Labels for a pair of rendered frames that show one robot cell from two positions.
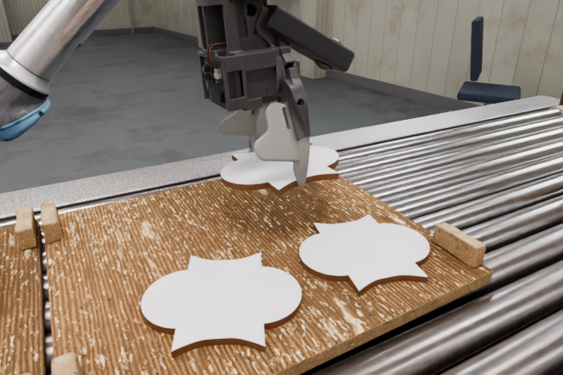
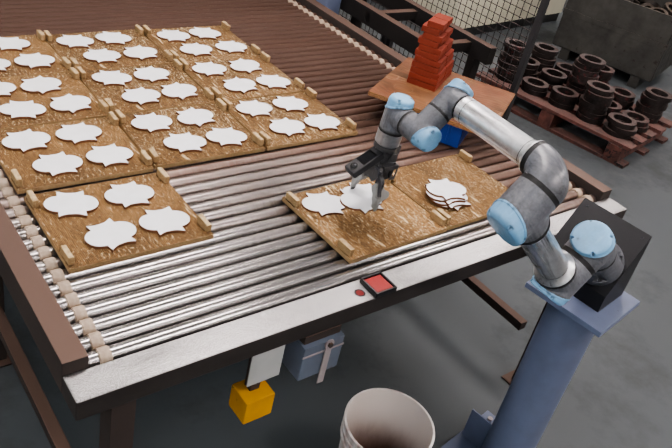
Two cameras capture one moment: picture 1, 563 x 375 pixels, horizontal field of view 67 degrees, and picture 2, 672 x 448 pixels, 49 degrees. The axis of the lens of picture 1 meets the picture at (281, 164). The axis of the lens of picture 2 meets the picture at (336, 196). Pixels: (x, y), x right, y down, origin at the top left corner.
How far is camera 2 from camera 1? 2.57 m
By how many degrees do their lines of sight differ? 123
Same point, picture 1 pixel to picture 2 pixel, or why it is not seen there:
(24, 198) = (477, 251)
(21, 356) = (404, 188)
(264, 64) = not seen: hidden behind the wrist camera
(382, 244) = (318, 203)
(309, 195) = (347, 231)
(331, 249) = (335, 203)
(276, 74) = not seen: hidden behind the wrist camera
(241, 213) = (373, 224)
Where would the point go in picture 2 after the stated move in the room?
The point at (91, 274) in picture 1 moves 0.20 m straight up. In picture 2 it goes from (407, 205) to (422, 152)
